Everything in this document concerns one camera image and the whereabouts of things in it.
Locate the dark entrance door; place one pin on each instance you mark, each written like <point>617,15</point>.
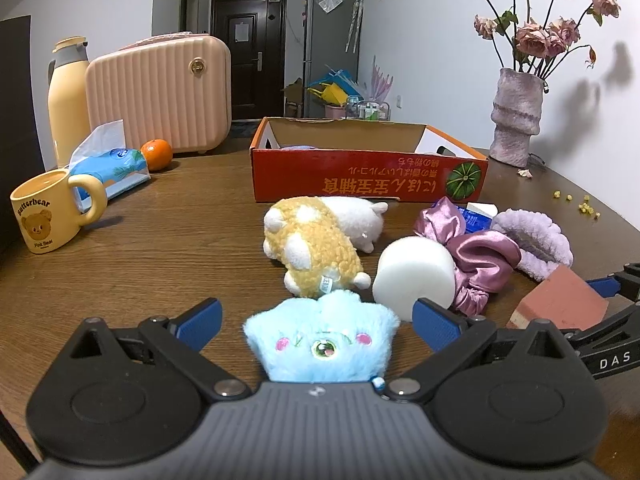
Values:
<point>250,75</point>

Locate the dark wooden cabinet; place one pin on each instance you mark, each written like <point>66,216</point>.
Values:
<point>20,110</point>

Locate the pale cloth in box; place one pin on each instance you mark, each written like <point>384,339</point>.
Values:
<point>298,147</point>

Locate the fallen rose petal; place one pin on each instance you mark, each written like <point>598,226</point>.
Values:
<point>525,172</point>

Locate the blue tissue packet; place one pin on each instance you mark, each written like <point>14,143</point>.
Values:
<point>471,221</point>

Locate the purple satin scrunchie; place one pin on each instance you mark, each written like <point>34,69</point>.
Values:
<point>475,265</point>

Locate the pile of yellow blue bags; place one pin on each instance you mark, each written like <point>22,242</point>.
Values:
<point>332,90</point>

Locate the blue soft tissue pack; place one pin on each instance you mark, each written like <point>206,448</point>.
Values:
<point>112,165</point>

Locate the scattered yellow bits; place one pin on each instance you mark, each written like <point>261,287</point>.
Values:
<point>585,206</point>

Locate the hanging white umbrella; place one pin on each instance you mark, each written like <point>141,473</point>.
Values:
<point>353,20</point>

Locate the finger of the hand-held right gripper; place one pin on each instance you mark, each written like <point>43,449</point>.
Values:
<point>615,327</point>
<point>605,286</point>

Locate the red cardboard box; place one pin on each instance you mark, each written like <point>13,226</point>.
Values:
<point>350,175</point>

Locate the yellow thermos jug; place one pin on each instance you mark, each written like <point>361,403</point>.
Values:
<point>67,110</point>

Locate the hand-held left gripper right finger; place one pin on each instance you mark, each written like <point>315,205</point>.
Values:
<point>435,325</point>

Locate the pink wall decoration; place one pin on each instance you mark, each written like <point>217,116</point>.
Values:
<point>381,80</point>

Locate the orange fruit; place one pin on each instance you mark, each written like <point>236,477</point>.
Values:
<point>156,155</point>

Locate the yellow bear mug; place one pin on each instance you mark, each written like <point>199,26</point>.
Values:
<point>42,215</point>

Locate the clear plastic bag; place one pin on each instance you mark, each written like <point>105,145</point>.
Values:
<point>329,2</point>

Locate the yellow and white plush dog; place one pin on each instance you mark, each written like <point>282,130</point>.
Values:
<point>312,240</point>

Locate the light blue plush toy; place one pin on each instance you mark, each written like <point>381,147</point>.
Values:
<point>320,330</point>

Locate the grey refrigerator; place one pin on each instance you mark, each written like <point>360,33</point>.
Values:
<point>327,40</point>

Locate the white paper on door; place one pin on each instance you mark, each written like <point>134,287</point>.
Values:
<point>241,32</point>

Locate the pink ribbed suitcase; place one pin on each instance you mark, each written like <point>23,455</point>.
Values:
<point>160,95</point>

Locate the white wedge sponge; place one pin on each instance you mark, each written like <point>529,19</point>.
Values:
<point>484,209</point>

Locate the dried pink roses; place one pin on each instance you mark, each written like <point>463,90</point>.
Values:
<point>537,35</point>

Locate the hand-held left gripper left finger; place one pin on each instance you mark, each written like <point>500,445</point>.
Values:
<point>202,320</point>

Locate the lilac fluffy headband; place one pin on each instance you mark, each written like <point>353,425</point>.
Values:
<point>537,235</point>

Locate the pink bucket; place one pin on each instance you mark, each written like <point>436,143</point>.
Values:
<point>334,111</point>

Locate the white foam cylinder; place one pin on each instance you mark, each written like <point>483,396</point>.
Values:
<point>412,275</point>

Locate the small trolley with bottles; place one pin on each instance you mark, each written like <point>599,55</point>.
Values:
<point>367,110</point>

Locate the pink textured vase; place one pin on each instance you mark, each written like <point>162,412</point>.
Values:
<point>515,115</point>

